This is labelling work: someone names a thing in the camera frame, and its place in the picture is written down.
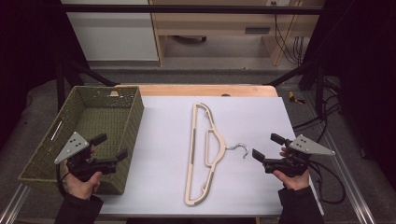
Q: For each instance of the person's right hand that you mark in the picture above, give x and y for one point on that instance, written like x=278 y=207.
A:
x=294 y=183

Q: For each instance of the black stand legs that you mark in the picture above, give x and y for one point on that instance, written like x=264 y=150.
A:
x=319 y=87
x=60 y=84

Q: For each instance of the beige clothes hanger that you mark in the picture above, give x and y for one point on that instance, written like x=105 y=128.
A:
x=190 y=155

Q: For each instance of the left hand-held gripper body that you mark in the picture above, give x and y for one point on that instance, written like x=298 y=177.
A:
x=79 y=163

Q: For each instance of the green woven basket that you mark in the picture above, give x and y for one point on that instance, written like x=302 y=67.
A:
x=99 y=119

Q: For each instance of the black chair base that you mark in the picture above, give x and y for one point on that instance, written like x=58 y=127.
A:
x=190 y=39

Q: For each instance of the aluminium rail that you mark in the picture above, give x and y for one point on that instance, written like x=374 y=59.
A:
x=14 y=203
x=351 y=186

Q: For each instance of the black horizontal bar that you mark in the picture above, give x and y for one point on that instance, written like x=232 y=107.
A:
x=186 y=9

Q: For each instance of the dark curtain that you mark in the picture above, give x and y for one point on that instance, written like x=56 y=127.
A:
x=364 y=62
x=28 y=46

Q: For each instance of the person's left hand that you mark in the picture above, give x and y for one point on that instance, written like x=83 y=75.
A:
x=81 y=187

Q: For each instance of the white table cover board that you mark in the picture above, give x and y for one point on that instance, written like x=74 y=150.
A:
x=162 y=140

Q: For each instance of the yellow and black tool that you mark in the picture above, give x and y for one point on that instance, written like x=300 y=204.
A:
x=292 y=98

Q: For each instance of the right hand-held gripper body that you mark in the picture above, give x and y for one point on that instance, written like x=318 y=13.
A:
x=288 y=165

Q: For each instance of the white cabinet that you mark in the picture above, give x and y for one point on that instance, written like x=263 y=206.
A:
x=112 y=37

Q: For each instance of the light wooden desk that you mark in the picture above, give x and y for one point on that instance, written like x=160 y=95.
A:
x=211 y=23

